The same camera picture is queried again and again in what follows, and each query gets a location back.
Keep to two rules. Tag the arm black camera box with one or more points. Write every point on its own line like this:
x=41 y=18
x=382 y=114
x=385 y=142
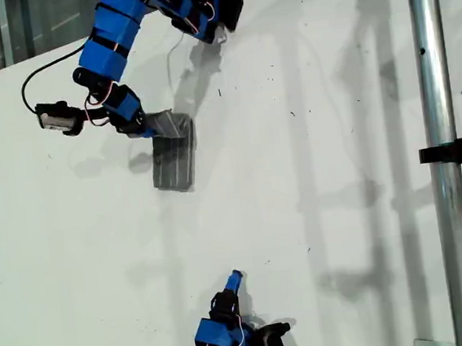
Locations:
x=273 y=340
x=58 y=118

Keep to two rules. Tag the steel post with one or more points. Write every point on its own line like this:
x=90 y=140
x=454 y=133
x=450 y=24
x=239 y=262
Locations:
x=435 y=79

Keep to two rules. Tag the black post clamp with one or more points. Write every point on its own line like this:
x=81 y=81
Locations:
x=458 y=151

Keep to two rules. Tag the grey white-striped towel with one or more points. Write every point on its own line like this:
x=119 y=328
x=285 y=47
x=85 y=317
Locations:
x=172 y=162

